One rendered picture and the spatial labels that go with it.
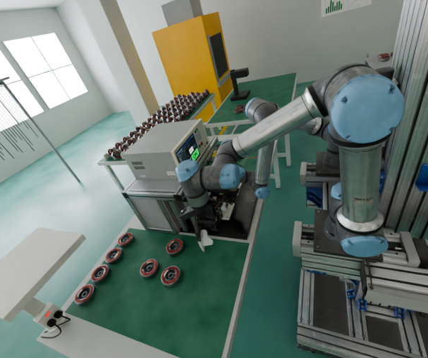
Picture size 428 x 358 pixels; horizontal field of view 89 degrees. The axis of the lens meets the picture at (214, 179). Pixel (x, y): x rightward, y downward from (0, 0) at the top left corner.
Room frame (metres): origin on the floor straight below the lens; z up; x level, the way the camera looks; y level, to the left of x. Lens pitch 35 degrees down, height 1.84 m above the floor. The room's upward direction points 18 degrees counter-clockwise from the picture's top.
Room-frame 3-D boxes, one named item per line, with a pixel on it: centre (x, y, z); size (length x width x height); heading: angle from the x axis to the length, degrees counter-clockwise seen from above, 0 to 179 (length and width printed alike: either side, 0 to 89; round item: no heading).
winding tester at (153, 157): (1.40, 0.23, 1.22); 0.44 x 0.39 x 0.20; 150
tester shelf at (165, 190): (1.39, 0.23, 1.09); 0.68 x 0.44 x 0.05; 150
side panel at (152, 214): (1.15, 0.46, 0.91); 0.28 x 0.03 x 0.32; 60
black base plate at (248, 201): (1.24, -0.03, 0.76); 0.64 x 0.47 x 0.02; 150
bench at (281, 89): (3.40, -1.04, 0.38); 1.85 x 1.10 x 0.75; 150
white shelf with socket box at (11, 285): (0.73, 0.91, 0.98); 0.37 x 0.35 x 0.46; 150
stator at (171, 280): (0.75, 0.39, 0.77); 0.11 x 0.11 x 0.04
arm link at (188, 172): (0.60, 0.07, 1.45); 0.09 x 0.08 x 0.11; 67
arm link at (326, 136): (0.95, -0.69, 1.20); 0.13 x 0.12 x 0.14; 3
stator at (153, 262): (0.85, 0.53, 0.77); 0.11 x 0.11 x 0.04
